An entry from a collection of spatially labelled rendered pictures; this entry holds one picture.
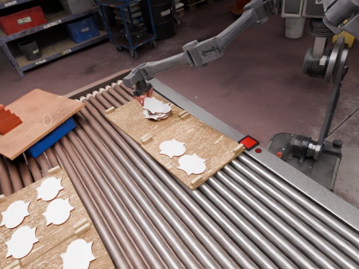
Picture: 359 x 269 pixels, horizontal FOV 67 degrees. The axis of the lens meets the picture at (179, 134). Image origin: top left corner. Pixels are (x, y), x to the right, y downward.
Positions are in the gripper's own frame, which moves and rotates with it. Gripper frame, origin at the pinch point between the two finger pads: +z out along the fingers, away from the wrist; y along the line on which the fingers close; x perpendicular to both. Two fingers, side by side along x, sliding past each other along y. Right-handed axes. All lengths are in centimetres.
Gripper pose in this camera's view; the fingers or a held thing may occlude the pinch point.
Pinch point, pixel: (145, 100)
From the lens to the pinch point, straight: 159.4
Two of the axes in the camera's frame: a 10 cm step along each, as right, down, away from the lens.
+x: 8.9, 1.8, -4.2
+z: 1.5, 7.5, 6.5
